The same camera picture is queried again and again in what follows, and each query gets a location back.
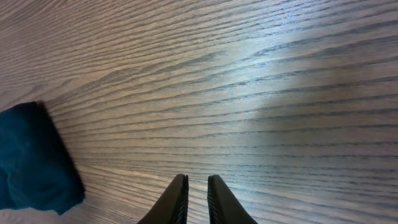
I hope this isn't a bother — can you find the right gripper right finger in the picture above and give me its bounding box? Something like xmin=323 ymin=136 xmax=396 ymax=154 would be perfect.
xmin=207 ymin=175 xmax=257 ymax=224

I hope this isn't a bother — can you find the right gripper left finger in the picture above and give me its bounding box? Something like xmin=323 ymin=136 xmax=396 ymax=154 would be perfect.
xmin=138 ymin=174 xmax=189 ymax=224

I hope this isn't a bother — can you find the dark navy t-shirt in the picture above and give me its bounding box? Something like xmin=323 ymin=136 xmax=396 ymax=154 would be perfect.
xmin=1 ymin=101 xmax=85 ymax=215

